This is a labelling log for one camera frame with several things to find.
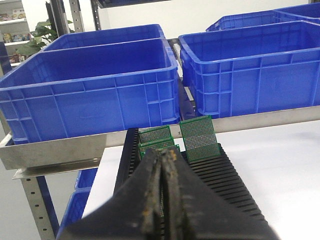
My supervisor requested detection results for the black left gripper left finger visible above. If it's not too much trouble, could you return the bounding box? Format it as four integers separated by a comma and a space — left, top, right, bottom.
59, 149, 165, 240

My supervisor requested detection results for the blue bin rear right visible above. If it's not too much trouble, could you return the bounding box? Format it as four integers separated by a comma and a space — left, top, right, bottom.
205, 10, 301, 32

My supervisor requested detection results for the blue plastic bin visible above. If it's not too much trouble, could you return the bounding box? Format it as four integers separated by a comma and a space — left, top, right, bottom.
179, 21, 320, 119
274, 2, 320, 24
0, 38, 180, 144

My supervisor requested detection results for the blue plastic bin centre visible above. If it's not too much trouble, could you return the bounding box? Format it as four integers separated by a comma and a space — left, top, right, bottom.
179, 21, 320, 119

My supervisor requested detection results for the blue plastic bin left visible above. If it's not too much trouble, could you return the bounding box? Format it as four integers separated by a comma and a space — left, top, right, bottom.
0, 38, 180, 144

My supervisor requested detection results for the blue bin under table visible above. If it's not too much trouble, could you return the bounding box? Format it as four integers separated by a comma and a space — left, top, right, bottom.
56, 168, 98, 238

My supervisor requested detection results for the metal shelf upright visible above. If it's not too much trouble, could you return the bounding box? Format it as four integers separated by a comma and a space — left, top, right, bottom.
21, 176, 60, 240

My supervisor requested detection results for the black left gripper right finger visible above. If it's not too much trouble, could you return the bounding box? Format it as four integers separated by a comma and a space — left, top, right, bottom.
174, 149, 279, 240

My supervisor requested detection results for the blue bin rear left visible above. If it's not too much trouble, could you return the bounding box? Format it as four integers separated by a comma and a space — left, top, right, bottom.
43, 24, 165, 52

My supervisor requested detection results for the blue plastic bin right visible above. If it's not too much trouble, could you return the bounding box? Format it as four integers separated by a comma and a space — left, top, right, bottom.
274, 2, 320, 24

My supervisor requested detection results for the steel table edge rail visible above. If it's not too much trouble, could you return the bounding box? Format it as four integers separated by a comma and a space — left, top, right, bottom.
0, 105, 320, 170

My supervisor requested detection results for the green potted plant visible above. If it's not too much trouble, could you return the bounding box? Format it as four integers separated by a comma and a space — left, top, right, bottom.
16, 19, 58, 57

